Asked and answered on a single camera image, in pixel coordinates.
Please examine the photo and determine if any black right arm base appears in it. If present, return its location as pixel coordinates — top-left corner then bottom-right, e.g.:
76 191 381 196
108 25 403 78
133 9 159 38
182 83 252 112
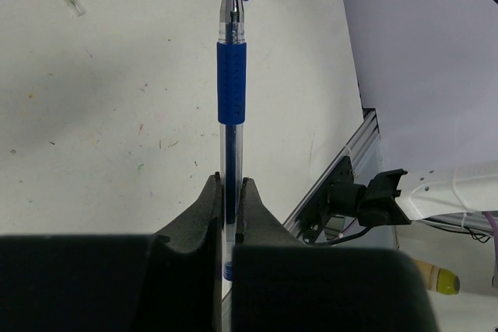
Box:
298 156 374 247

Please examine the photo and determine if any blue ballpoint pen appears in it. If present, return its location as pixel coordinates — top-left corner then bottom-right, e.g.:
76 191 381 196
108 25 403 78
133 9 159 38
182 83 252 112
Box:
216 0 247 281

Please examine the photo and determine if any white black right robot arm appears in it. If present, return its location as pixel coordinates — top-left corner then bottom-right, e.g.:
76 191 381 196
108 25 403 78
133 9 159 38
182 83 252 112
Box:
296 0 497 229

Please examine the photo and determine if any aluminium front rail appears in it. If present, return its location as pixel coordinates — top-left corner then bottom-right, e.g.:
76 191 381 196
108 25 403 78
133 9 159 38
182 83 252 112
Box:
283 109 381 241

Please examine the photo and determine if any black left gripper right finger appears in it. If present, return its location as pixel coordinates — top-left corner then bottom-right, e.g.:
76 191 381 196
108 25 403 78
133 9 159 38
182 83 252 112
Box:
231 178 439 331

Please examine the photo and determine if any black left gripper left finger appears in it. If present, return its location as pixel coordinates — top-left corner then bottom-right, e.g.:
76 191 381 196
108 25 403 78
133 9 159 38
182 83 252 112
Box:
1 175 222 331

